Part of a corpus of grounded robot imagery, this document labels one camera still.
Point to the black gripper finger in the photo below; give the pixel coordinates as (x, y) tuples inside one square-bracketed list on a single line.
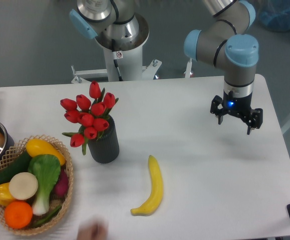
[(253, 118), (218, 109)]

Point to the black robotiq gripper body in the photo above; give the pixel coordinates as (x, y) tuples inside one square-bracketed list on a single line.
[(236, 102)]

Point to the red tulip bouquet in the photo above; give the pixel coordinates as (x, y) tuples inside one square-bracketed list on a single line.
[(91, 112)]

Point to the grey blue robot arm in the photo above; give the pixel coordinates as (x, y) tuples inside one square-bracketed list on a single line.
[(225, 45)]

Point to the dark grey ribbed vase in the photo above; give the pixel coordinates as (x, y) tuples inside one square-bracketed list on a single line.
[(106, 149)]

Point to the blurred human hand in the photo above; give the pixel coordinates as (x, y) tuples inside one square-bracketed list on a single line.
[(93, 230)]

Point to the blue plastic bag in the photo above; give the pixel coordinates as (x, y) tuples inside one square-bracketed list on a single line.
[(274, 15)]

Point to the yellow banana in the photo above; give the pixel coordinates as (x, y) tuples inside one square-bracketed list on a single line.
[(154, 200)]

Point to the purple sweet potato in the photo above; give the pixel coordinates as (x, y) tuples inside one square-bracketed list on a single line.
[(62, 185)]

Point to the green bok choy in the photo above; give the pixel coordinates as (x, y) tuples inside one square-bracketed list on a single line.
[(46, 168)]

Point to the yellow squash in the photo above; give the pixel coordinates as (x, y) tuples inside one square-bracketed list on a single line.
[(37, 147)]

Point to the green chili pepper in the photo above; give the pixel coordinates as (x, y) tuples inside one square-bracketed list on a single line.
[(47, 218)]

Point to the dark green cucumber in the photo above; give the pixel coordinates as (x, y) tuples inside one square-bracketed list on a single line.
[(19, 165)]

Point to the woven wicker basket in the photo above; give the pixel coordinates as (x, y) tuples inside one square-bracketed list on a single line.
[(11, 154)]

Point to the orange fruit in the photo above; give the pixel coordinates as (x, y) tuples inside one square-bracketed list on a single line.
[(18, 214)]

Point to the yellow bell pepper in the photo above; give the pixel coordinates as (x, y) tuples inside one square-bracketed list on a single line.
[(5, 196)]

